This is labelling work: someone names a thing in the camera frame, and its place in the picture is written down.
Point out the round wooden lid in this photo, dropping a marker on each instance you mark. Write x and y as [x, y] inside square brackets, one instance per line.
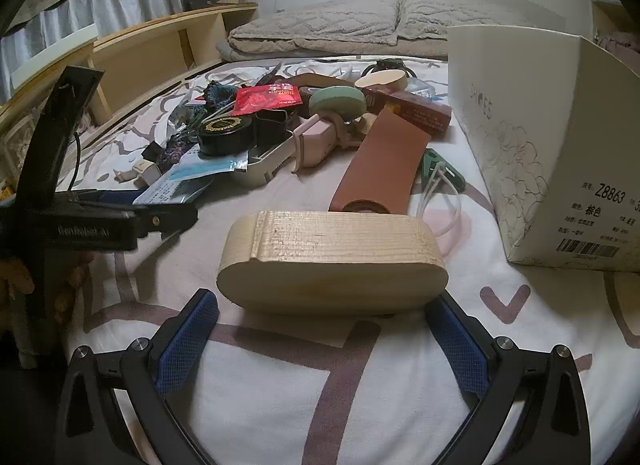
[382, 78]

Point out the brown tape roll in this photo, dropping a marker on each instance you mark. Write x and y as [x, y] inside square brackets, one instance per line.
[385, 160]

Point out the dark knitted item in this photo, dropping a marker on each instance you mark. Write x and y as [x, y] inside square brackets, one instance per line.
[175, 152]

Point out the dark red box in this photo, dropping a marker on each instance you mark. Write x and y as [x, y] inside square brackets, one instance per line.
[415, 112]

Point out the mint green round case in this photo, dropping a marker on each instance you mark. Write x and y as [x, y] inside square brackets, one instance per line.
[337, 100]

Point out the white shoe box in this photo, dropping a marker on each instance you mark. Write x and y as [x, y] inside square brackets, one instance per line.
[550, 145]

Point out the wooden closet niche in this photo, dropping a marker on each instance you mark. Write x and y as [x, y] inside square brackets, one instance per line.
[602, 15]

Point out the wooden oval box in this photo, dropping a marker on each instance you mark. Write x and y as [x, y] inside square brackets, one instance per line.
[330, 265]

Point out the teal knitted item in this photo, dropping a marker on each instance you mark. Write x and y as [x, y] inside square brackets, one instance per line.
[220, 95]

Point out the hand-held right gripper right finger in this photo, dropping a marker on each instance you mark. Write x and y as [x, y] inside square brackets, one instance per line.
[457, 345]

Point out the clear mask packet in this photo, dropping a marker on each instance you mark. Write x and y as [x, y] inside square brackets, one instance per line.
[170, 192]

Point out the grey curtain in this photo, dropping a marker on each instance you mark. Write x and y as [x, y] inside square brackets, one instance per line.
[125, 5]

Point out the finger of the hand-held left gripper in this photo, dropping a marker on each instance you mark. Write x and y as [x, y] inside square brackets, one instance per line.
[115, 198]
[165, 220]

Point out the blue mask packet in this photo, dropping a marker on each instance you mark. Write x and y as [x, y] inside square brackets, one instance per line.
[200, 170]

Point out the black open box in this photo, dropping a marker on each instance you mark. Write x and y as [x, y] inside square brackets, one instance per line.
[272, 125]

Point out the pink clothes pile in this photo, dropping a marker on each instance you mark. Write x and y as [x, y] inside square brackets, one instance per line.
[622, 40]

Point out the white panel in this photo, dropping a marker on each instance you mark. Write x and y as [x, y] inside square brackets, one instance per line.
[50, 45]

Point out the person's left hand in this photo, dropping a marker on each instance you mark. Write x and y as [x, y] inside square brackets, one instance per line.
[75, 285]

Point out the small black cube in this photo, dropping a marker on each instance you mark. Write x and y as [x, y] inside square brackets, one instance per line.
[150, 150]

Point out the quilted beige pillow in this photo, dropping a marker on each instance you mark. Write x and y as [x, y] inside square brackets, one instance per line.
[450, 17]
[320, 20]

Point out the wooden shelf unit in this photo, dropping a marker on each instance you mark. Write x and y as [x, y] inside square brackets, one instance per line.
[150, 50]

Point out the pink plastic device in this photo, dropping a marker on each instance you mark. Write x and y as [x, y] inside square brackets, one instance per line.
[320, 137]

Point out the green clip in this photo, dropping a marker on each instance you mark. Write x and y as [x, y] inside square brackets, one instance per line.
[440, 170]

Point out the beige plastic tray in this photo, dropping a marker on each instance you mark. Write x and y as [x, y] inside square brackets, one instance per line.
[265, 162]

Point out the printed blanket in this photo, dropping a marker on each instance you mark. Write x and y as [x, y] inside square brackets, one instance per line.
[300, 395]

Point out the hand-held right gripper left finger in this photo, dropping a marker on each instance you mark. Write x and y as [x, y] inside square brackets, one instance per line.
[187, 340]

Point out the white charger plug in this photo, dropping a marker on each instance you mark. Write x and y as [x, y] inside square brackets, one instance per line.
[142, 170]

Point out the black round tin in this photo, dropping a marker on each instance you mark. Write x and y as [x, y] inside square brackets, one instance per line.
[225, 132]

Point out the red foil packet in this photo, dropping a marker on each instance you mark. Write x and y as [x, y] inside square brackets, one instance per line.
[267, 97]

